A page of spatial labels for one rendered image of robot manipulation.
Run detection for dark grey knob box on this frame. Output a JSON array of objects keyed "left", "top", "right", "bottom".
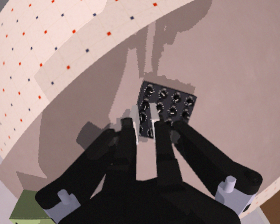
[{"left": 138, "top": 81, "right": 197, "bottom": 139}]

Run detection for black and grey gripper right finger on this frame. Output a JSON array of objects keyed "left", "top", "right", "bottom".
[{"left": 150, "top": 103, "right": 263, "bottom": 224}]

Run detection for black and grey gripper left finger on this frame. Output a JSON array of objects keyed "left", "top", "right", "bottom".
[{"left": 35, "top": 105, "right": 140, "bottom": 224}]

